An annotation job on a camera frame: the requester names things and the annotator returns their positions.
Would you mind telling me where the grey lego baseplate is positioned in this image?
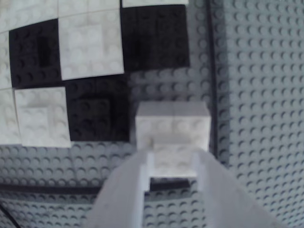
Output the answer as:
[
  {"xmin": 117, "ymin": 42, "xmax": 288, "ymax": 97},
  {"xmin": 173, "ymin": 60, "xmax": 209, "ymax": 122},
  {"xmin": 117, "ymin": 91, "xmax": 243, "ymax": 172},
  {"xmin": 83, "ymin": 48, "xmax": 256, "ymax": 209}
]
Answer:
[{"xmin": 0, "ymin": 0, "xmax": 304, "ymax": 228}]

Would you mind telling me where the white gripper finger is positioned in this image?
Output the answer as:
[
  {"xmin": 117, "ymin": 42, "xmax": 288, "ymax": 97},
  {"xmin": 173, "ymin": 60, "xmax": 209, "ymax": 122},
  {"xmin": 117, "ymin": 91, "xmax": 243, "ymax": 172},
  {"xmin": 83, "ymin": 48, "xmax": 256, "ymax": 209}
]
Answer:
[
  {"xmin": 86, "ymin": 151, "xmax": 154, "ymax": 228},
  {"xmin": 192, "ymin": 151, "xmax": 285, "ymax": 228}
]

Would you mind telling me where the black lego cube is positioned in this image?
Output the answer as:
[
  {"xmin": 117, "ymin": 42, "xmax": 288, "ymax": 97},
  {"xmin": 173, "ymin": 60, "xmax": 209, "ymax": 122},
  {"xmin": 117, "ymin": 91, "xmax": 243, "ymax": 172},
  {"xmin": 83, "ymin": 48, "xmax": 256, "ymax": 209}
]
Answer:
[
  {"xmin": 64, "ymin": 79, "xmax": 131, "ymax": 143},
  {"xmin": 8, "ymin": 18, "xmax": 63, "ymax": 88},
  {"xmin": 120, "ymin": 4, "xmax": 191, "ymax": 72}
]

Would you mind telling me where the white lego cube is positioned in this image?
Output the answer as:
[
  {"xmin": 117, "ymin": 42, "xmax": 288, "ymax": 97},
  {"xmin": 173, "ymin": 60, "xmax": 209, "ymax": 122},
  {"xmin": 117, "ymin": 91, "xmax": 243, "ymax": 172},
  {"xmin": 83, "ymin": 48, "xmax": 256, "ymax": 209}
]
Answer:
[
  {"xmin": 57, "ymin": 9, "xmax": 125, "ymax": 81},
  {"xmin": 134, "ymin": 101, "xmax": 211, "ymax": 179},
  {"xmin": 57, "ymin": 0, "xmax": 121, "ymax": 19},
  {"xmin": 121, "ymin": 0, "xmax": 190, "ymax": 6},
  {"xmin": 0, "ymin": 30, "xmax": 13, "ymax": 90},
  {"xmin": 13, "ymin": 85, "xmax": 72, "ymax": 148},
  {"xmin": 0, "ymin": 0, "xmax": 60, "ymax": 33},
  {"xmin": 0, "ymin": 88, "xmax": 24, "ymax": 146}
]

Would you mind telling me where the dark grey lego frame bar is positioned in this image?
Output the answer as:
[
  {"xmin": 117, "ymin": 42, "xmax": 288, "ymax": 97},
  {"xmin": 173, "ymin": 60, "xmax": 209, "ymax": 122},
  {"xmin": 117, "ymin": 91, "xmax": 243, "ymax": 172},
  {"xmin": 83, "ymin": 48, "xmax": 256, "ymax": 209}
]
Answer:
[{"xmin": 0, "ymin": 177, "xmax": 199, "ymax": 195}]

